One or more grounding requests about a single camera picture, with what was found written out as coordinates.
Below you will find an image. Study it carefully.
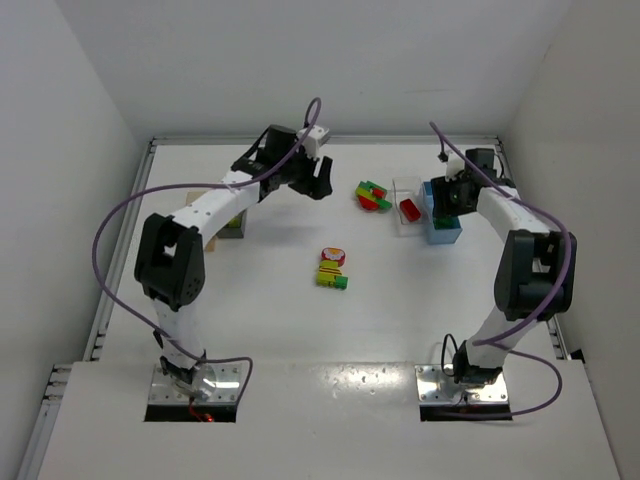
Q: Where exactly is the green lego plate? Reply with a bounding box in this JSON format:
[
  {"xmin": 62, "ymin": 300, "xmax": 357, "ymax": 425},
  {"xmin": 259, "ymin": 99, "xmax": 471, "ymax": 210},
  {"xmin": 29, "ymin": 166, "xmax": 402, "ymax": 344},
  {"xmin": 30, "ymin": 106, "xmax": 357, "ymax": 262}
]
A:
[{"xmin": 433, "ymin": 217, "xmax": 460, "ymax": 230}]

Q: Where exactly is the lego cluster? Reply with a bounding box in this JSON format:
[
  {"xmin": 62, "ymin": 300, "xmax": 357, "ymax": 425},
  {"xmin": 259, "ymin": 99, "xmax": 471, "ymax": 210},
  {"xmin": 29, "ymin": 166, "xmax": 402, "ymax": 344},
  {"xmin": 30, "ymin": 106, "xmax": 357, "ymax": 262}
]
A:
[{"xmin": 354, "ymin": 181, "xmax": 392, "ymax": 212}]

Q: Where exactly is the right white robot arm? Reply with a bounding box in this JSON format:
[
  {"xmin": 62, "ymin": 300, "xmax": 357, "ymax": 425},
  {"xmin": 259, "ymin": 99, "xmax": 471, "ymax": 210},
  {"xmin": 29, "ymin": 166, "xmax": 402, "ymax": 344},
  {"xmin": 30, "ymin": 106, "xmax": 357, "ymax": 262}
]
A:
[{"xmin": 430, "ymin": 148, "xmax": 577, "ymax": 385}]

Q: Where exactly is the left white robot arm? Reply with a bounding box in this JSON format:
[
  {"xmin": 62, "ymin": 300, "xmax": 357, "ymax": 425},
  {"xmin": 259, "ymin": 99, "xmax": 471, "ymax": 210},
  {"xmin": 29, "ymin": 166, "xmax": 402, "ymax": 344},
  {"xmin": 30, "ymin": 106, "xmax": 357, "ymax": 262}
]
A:
[{"xmin": 134, "ymin": 125, "xmax": 332, "ymax": 399}]

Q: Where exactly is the blue plastic container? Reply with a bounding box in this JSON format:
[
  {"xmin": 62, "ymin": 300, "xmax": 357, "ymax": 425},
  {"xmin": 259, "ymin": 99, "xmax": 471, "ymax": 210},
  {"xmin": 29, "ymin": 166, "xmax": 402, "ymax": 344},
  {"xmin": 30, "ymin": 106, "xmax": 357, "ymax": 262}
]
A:
[{"xmin": 423, "ymin": 181, "xmax": 462, "ymax": 245}]

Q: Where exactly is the clear plastic container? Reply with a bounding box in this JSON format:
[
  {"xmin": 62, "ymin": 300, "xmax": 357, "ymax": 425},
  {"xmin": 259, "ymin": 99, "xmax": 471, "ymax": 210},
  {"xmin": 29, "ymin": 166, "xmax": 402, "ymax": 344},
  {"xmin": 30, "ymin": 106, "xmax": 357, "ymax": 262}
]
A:
[{"xmin": 392, "ymin": 176, "xmax": 426, "ymax": 237}]

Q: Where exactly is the red flower lego brick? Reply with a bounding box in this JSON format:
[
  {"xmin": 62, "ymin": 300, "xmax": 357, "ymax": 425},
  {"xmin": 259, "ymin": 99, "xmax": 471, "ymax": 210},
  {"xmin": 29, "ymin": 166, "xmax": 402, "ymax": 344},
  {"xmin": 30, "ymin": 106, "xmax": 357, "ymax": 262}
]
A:
[{"xmin": 321, "ymin": 247, "xmax": 346, "ymax": 266}]

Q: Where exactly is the grey translucent container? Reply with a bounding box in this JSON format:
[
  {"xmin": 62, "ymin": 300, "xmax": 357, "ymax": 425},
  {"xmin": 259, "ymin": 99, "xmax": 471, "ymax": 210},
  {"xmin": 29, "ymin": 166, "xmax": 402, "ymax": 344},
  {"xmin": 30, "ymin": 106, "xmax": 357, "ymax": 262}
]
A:
[{"xmin": 217, "ymin": 211, "xmax": 247, "ymax": 239}]

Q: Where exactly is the yellow striped lego brick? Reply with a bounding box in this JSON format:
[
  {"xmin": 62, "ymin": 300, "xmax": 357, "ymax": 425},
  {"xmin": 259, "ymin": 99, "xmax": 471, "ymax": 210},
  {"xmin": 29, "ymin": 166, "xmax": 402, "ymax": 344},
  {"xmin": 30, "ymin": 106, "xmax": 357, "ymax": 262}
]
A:
[{"xmin": 316, "ymin": 260, "xmax": 342, "ymax": 288}]

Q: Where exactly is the green lego brick bottom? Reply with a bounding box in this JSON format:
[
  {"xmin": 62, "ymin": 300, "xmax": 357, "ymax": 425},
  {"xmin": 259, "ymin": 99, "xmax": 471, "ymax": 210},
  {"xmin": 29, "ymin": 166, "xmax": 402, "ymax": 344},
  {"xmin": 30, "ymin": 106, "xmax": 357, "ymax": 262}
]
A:
[{"xmin": 334, "ymin": 275, "xmax": 348, "ymax": 290}]

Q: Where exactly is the orange translucent container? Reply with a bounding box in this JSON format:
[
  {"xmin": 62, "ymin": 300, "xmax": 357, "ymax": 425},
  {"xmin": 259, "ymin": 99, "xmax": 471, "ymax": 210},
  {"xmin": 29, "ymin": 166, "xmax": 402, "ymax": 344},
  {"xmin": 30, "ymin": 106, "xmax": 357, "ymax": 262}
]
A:
[{"xmin": 185, "ymin": 190, "xmax": 217, "ymax": 254}]

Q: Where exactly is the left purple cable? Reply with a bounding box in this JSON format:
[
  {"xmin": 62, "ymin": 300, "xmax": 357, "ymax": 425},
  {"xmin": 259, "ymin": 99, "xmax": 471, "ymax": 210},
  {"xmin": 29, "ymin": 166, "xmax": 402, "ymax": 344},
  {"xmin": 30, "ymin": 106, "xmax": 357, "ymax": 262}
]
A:
[{"xmin": 91, "ymin": 96, "xmax": 254, "ymax": 401}]

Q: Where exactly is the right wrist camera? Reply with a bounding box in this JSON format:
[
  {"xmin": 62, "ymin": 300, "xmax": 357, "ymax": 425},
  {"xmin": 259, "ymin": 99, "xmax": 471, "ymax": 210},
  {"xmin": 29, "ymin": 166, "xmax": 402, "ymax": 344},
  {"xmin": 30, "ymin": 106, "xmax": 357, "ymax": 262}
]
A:
[{"xmin": 438, "ymin": 151, "xmax": 466, "ymax": 182}]

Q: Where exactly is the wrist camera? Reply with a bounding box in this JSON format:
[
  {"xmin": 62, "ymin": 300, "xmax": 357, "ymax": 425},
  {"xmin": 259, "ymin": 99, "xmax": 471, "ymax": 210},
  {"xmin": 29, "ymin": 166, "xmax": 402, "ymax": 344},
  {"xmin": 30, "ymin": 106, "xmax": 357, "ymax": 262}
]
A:
[
  {"xmin": 302, "ymin": 126, "xmax": 330, "ymax": 159},
  {"xmin": 438, "ymin": 151, "xmax": 466, "ymax": 182}
]

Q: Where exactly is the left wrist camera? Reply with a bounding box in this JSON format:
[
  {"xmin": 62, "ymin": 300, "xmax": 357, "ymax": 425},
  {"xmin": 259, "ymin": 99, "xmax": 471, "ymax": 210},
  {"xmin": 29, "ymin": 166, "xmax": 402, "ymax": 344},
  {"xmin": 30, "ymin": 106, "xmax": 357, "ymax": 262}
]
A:
[{"xmin": 302, "ymin": 126, "xmax": 330, "ymax": 159}]

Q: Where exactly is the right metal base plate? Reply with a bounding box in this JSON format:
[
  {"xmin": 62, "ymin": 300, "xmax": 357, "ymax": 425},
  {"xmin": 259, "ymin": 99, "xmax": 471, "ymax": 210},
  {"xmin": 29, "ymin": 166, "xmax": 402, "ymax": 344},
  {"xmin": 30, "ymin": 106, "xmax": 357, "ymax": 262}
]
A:
[{"xmin": 414, "ymin": 364, "xmax": 509, "ymax": 407}]

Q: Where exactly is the metal base plate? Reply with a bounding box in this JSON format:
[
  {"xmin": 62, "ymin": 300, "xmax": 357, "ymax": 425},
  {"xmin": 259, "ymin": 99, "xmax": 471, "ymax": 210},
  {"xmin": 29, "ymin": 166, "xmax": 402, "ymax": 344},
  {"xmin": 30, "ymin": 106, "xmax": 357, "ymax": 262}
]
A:
[
  {"xmin": 148, "ymin": 363, "xmax": 243, "ymax": 407},
  {"xmin": 414, "ymin": 364, "xmax": 509, "ymax": 407}
]

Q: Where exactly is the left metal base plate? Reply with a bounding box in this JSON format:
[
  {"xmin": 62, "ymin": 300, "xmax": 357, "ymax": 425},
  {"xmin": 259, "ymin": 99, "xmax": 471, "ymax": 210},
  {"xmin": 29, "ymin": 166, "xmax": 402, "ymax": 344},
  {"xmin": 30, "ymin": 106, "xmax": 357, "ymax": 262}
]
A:
[{"xmin": 148, "ymin": 363, "xmax": 243, "ymax": 407}]

